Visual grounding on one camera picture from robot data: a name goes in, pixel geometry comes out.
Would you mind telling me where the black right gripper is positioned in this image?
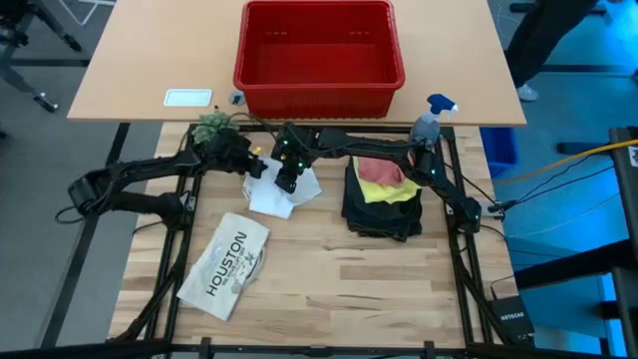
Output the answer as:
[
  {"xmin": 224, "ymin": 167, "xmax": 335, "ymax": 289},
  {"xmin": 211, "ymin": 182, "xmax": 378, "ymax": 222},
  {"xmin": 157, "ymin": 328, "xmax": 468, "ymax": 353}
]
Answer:
[{"xmin": 272, "ymin": 124, "xmax": 320, "ymax": 195}]

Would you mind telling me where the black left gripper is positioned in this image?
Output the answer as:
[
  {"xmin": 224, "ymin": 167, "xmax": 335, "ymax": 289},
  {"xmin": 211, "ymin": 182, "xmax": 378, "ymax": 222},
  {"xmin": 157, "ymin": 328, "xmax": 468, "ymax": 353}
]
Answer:
[{"xmin": 211, "ymin": 129, "xmax": 269, "ymax": 180}]

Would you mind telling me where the white garment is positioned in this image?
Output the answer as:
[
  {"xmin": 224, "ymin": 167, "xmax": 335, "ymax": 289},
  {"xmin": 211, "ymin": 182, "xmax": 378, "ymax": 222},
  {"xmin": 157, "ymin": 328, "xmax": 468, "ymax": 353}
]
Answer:
[{"xmin": 242, "ymin": 157, "xmax": 324, "ymax": 220}]

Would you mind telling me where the black garment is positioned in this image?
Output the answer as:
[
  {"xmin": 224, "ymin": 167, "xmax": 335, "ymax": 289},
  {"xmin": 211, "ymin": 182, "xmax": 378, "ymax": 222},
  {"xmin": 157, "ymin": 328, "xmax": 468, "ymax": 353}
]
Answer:
[{"xmin": 341, "ymin": 159, "xmax": 425, "ymax": 220}]

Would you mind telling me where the pink cloth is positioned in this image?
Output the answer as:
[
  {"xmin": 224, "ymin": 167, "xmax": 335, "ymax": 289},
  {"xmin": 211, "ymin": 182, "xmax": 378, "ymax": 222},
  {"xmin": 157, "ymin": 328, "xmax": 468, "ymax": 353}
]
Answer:
[{"xmin": 356, "ymin": 157, "xmax": 408, "ymax": 188}]

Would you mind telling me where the yellow-green shirt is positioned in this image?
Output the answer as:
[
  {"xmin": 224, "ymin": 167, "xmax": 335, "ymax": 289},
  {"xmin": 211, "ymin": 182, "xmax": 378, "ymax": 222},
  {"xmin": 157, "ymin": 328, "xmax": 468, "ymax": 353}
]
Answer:
[{"xmin": 352, "ymin": 157, "xmax": 423, "ymax": 204}]

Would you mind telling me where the red plastic laundry basket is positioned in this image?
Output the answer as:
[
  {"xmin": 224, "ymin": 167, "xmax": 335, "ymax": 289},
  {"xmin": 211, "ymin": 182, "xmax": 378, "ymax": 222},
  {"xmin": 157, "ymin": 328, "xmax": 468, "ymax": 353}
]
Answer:
[{"xmin": 231, "ymin": 0, "xmax": 406, "ymax": 121}]

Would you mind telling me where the green succulent plant in pot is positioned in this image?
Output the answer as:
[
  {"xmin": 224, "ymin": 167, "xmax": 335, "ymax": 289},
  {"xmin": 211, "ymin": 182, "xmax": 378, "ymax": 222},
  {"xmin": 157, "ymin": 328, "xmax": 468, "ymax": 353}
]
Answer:
[{"xmin": 191, "ymin": 112, "xmax": 240, "ymax": 146}]

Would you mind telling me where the white paper card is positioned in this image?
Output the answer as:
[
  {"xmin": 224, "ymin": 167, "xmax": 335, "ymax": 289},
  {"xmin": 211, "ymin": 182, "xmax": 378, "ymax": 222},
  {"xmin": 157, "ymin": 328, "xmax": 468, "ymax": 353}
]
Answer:
[{"xmin": 162, "ymin": 88, "xmax": 213, "ymax": 109}]

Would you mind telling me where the white Houston tote bag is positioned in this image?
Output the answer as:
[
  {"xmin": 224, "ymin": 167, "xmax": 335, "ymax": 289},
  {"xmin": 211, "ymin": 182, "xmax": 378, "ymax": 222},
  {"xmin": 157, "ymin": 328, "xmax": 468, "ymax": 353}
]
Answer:
[{"xmin": 174, "ymin": 211, "xmax": 271, "ymax": 322}]

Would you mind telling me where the blue spray bottle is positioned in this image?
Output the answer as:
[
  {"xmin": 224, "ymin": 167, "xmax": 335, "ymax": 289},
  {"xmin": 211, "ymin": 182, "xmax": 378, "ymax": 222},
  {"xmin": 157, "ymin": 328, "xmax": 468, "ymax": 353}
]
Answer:
[{"xmin": 408, "ymin": 93, "xmax": 459, "ymax": 151}]

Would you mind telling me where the black table leg bar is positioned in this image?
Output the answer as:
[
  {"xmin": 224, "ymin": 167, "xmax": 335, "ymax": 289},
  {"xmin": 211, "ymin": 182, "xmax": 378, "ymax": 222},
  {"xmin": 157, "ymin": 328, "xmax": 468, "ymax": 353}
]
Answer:
[{"xmin": 39, "ymin": 122, "xmax": 131, "ymax": 349}]

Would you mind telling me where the blue bin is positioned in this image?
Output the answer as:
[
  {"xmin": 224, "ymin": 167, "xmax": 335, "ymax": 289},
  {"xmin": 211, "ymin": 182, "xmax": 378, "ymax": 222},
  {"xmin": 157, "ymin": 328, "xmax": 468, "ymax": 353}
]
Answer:
[{"xmin": 478, "ymin": 127, "xmax": 520, "ymax": 179}]

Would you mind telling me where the black wheeled stand base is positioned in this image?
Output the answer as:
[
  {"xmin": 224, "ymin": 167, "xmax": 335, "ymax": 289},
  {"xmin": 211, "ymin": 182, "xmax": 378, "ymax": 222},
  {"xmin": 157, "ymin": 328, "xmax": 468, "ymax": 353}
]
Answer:
[{"xmin": 0, "ymin": 0, "xmax": 84, "ymax": 115}]

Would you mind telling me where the black Netgear router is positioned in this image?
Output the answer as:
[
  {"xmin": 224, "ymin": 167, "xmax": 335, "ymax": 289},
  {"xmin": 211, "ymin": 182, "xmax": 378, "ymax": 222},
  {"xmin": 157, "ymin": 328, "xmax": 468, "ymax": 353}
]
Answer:
[{"xmin": 487, "ymin": 294, "xmax": 535, "ymax": 345}]

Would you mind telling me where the black desk foot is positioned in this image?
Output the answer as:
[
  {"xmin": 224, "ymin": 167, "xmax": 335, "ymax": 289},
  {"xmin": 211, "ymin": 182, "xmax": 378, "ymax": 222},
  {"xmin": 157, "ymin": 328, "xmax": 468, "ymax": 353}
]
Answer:
[{"xmin": 508, "ymin": 1, "xmax": 607, "ymax": 15}]

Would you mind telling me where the person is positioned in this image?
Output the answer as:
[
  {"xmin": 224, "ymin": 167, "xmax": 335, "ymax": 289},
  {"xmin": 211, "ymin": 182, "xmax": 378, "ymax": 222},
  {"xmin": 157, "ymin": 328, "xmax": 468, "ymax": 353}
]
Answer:
[{"xmin": 505, "ymin": 0, "xmax": 599, "ymax": 104}]

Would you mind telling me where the black equipment stand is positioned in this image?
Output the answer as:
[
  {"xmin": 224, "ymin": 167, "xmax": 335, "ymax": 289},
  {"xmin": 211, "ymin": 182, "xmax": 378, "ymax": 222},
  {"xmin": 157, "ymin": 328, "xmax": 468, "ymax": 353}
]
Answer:
[{"xmin": 512, "ymin": 124, "xmax": 638, "ymax": 359}]

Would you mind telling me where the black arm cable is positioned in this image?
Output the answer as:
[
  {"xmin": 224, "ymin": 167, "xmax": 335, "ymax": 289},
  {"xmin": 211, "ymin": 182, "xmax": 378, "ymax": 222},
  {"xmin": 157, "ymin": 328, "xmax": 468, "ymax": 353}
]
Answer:
[{"xmin": 228, "ymin": 112, "xmax": 280, "ymax": 144}]

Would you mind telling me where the black aluminium table frame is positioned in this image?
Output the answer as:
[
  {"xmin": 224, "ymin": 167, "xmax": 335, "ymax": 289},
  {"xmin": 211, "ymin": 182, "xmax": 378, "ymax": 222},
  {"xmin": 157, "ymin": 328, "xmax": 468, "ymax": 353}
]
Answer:
[{"xmin": 0, "ymin": 122, "xmax": 624, "ymax": 359}]

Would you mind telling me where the white thin floor cable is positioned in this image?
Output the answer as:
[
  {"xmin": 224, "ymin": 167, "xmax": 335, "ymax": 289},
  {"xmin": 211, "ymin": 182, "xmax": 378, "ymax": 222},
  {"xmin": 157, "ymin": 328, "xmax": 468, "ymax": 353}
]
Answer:
[{"xmin": 57, "ymin": 0, "xmax": 117, "ymax": 27}]

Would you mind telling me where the yellow cable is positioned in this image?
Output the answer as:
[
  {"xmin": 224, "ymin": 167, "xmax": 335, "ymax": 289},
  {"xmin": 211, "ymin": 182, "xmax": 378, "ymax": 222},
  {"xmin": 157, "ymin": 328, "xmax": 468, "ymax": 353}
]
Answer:
[{"xmin": 492, "ymin": 133, "xmax": 638, "ymax": 185}]

